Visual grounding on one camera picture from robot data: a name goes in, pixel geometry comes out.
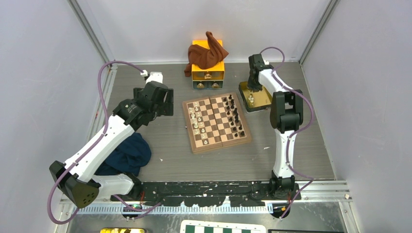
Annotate yellow metal tray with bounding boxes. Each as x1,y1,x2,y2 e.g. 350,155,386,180
238,81,272,113

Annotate wooden chess board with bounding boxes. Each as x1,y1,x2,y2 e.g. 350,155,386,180
182,92,252,153

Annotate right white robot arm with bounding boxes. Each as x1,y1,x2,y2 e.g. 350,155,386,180
247,54,303,200

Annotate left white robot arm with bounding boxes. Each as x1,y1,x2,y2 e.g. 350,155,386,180
49,72,173,209

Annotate green white chess mat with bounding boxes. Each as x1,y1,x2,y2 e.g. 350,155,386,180
179,220,268,233

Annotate yellow drawer box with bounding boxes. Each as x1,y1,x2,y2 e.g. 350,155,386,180
190,60,225,90

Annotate brown cloth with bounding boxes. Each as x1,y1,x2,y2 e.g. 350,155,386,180
184,31,229,77

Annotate dark blue cloth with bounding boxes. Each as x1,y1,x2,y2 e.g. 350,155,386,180
95,133,152,176

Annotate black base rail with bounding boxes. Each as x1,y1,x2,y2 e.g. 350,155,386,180
119,181,299,207

